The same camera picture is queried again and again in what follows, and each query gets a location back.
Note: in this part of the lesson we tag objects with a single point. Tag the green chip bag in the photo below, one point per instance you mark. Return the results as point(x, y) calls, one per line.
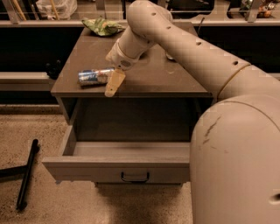
point(102, 27)

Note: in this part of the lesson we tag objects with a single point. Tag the black stand leg left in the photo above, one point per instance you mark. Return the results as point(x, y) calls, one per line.
point(25, 171)

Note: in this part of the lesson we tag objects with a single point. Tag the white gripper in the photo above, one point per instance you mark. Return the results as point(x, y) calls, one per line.
point(119, 58)

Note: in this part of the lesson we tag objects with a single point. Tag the black drawer handle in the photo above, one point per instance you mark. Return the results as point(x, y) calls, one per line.
point(135, 179)

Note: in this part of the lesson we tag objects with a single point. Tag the open grey top drawer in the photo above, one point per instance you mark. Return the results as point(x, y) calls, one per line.
point(103, 162)

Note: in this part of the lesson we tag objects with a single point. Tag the white plastic bag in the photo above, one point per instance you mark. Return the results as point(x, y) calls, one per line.
point(57, 9)

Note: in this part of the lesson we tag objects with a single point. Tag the black object on ledge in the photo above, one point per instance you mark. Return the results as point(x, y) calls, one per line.
point(53, 70)

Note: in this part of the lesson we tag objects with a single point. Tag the blue silver redbull can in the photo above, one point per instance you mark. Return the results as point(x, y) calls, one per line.
point(94, 76)

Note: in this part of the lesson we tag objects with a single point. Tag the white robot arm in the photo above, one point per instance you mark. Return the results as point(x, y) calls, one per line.
point(235, 146)

